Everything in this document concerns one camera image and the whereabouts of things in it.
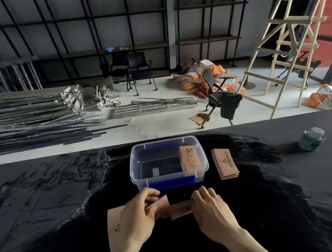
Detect narrow black metal shelf rack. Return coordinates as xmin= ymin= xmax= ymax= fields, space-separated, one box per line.
xmin=170 ymin=0 xmax=263 ymax=71

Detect metal grate panel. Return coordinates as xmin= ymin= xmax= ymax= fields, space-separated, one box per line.
xmin=108 ymin=91 xmax=207 ymax=119

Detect green tape roll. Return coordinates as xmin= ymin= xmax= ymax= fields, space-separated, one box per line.
xmin=297 ymin=126 xmax=328 ymax=154

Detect person's right forearm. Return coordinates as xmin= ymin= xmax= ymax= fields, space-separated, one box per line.
xmin=222 ymin=222 xmax=276 ymax=252

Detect orange white cement sack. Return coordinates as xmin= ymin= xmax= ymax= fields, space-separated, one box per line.
xmin=306 ymin=83 xmax=332 ymax=112

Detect wooden stepladder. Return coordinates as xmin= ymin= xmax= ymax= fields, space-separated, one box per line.
xmin=226 ymin=0 xmax=332 ymax=123

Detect clear plastic storage box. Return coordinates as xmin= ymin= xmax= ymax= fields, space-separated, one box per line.
xmin=126 ymin=134 xmax=211 ymax=193

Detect tipped black office chair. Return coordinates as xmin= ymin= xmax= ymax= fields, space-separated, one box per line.
xmin=194 ymin=65 xmax=246 ymax=130

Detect metal caster wheels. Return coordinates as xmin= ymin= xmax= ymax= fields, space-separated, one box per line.
xmin=89 ymin=82 xmax=122 ymax=111

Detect wide black metal shelf rack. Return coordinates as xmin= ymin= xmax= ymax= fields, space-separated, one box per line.
xmin=0 ymin=0 xmax=176 ymax=95

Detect pile of metal rods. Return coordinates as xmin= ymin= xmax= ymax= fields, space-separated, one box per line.
xmin=0 ymin=79 xmax=130 ymax=158

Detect stack of brown paper bags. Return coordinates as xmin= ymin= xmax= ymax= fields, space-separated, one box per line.
xmin=211 ymin=146 xmax=240 ymax=182

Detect person's left hand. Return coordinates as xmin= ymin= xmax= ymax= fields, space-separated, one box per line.
xmin=109 ymin=187 xmax=168 ymax=252

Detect brown cardboard box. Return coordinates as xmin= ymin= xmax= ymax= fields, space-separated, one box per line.
xmin=179 ymin=57 xmax=198 ymax=74

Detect brown cardboard piece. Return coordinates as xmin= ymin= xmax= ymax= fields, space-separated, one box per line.
xmin=190 ymin=112 xmax=212 ymax=127

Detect black folded stand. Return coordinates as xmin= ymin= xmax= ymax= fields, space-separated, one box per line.
xmin=274 ymin=49 xmax=325 ymax=89

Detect brown paper bag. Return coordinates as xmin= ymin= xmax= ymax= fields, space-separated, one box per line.
xmin=178 ymin=144 xmax=205 ymax=178
xmin=143 ymin=193 xmax=196 ymax=224

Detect grey scaffold frames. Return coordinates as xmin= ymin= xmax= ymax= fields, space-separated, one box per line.
xmin=0 ymin=51 xmax=44 ymax=96

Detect person's right hand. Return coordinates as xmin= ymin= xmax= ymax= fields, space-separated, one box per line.
xmin=189 ymin=182 xmax=244 ymax=248

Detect pile of orange cement sacks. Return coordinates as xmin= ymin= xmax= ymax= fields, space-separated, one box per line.
xmin=170 ymin=55 xmax=248 ymax=102

